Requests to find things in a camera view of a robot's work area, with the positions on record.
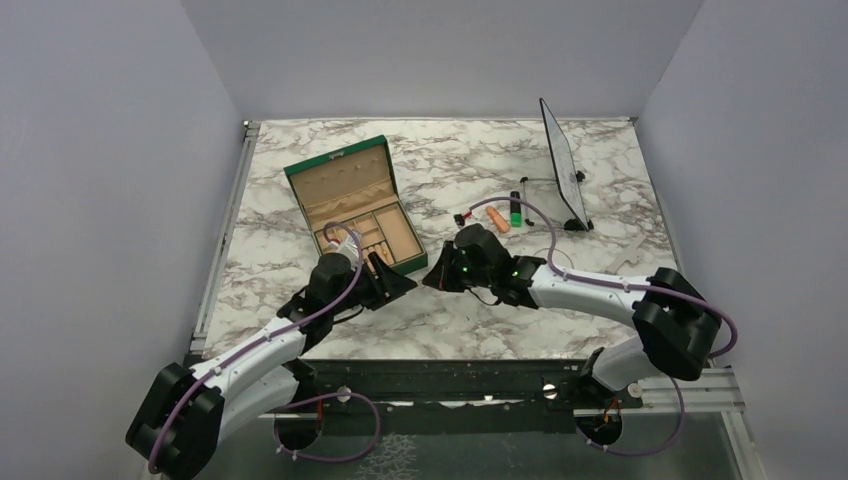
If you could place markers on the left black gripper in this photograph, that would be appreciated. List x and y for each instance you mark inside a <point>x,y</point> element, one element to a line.
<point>389,285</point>

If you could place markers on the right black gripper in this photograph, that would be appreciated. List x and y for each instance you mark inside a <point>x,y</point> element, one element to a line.
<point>440,277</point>

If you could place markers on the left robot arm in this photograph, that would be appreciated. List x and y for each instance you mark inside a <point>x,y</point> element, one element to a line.
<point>189,411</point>

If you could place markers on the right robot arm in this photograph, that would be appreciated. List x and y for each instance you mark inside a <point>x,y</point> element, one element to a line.
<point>675,327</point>

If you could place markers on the green jewelry box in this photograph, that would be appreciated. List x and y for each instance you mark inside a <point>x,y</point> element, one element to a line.
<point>356,185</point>

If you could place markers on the green highlighter pen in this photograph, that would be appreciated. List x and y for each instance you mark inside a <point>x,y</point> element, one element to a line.
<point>516,216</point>

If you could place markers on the small whiteboard on stand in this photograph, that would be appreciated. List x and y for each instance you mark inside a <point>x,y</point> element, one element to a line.
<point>566,177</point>

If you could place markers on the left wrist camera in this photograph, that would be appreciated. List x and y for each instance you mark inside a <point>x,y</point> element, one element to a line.
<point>346,245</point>

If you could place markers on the aluminium frame rail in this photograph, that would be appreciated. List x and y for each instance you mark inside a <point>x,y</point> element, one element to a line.
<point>199,336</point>

